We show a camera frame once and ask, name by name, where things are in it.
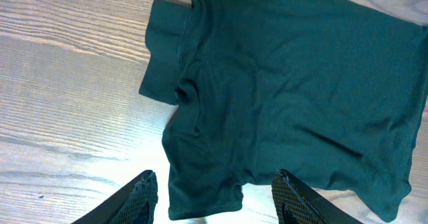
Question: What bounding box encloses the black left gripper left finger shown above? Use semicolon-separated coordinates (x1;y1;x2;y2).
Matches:
72;170;158;224

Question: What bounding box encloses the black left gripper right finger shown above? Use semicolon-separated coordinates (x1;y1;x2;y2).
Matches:
272;169;362;224

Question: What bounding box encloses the black t-shirt white logo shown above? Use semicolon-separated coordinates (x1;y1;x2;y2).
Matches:
140;0;427;222

